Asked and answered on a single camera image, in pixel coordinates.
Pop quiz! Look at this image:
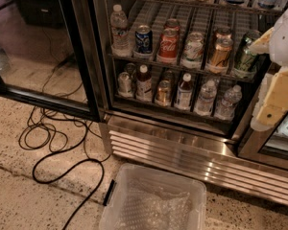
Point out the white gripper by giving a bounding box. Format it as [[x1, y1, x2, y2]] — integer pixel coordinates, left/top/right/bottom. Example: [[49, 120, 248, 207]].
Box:
[[249, 28, 288, 131]]

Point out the silver 7up can front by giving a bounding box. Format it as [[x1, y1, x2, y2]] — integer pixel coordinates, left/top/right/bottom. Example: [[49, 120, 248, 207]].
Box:
[[118, 72, 133, 98]]

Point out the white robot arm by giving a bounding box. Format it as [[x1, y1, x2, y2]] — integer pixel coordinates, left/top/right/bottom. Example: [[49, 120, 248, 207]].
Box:
[[250, 9, 288, 131]]

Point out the green soda can front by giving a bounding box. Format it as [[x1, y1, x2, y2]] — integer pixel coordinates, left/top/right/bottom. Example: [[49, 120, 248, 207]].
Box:
[[233, 30, 261, 80]]

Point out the gold soda can front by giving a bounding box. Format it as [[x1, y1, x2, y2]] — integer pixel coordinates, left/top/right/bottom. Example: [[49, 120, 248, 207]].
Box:
[[205, 38, 233, 74]]

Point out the gold soda can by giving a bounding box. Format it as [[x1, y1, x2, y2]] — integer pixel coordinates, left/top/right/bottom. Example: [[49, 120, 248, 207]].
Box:
[[205, 38, 233, 74], [214, 27, 232, 39]]

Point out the gold soda can rear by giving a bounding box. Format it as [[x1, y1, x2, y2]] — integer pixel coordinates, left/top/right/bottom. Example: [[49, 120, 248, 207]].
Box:
[[214, 27, 232, 39]]

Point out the white green soda can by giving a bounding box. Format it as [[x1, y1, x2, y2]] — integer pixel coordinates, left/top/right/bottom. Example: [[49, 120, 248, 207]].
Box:
[[180, 32, 204, 69]]

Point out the stainless steel fridge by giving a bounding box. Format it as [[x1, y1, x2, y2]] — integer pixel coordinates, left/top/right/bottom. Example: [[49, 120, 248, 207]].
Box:
[[66, 0, 288, 209]]

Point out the dark can bottom rear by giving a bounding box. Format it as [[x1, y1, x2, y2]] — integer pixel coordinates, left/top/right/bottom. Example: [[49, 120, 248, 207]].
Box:
[[161, 70, 175, 86]]

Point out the red coca-cola can front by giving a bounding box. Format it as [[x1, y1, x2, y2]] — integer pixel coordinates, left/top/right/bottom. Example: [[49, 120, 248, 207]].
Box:
[[156, 28, 179, 64]]

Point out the red coca-cola can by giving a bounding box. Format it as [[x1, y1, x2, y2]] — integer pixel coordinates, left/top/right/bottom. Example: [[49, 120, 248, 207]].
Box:
[[156, 28, 179, 64], [164, 18, 180, 33]]

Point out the red coca-cola can rear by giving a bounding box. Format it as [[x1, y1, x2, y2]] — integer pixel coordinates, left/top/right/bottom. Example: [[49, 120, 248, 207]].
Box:
[[164, 18, 180, 33]]

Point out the gold can bottom front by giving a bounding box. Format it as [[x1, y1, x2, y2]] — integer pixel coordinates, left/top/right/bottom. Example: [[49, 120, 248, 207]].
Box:
[[155, 80, 171, 106]]

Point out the blue pepsi can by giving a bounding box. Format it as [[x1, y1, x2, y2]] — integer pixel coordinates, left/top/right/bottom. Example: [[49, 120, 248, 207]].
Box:
[[133, 24, 153, 58]]

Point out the silver can rear bottom shelf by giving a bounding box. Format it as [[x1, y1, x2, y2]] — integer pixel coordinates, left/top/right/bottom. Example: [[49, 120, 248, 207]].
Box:
[[124, 62, 136, 81]]

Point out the clear water bottle middle shelf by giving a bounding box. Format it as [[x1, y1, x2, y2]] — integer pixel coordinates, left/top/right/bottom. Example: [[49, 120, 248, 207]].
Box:
[[110, 4, 131, 57]]

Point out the clear water bottle bottom right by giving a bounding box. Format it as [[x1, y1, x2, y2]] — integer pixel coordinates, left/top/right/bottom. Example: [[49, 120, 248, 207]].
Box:
[[214, 85, 242, 121]]

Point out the clear water bottle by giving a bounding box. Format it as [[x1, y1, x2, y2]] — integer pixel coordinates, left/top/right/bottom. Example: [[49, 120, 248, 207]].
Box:
[[194, 80, 217, 116], [214, 85, 242, 121]]

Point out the clear water bottle bottom left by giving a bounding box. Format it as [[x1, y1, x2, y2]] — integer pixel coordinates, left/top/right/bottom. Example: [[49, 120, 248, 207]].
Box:
[[194, 80, 217, 116]]

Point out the brown tea bottle right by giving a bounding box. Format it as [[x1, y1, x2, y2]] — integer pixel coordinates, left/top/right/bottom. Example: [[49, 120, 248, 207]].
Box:
[[174, 73, 193, 110]]

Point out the brown tea bottle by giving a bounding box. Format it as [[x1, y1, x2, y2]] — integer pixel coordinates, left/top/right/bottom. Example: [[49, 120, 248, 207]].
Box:
[[174, 73, 193, 110], [136, 65, 153, 102]]

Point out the brown tea bottle left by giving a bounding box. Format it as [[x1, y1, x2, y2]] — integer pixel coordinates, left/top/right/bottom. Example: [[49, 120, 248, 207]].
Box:
[[136, 65, 153, 102]]

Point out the clear plastic bin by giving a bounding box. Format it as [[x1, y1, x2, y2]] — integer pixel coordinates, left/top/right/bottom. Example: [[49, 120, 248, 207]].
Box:
[[99, 164, 206, 230]]

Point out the bubble wrap sheet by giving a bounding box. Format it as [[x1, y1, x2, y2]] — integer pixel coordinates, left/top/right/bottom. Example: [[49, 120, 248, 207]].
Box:
[[114, 180, 192, 230]]

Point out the dark cabinet behind door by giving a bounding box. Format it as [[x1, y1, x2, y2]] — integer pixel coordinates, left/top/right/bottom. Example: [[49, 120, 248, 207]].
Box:
[[13, 0, 64, 28]]

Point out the black floor cable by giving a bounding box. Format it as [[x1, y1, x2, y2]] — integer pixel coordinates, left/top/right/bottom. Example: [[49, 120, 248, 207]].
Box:
[[17, 56, 106, 230]]

